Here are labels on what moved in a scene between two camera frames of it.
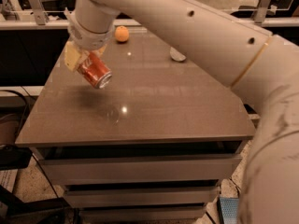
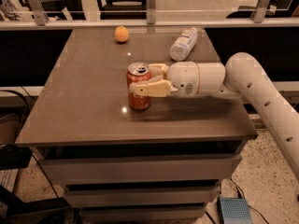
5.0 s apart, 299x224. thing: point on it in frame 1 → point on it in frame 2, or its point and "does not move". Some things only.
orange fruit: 121,34 does not move
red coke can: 95,71 → 137,72
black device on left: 12,157 does not move
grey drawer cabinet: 156,143 does not move
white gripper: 88,38 → 183,77
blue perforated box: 230,207 does not move
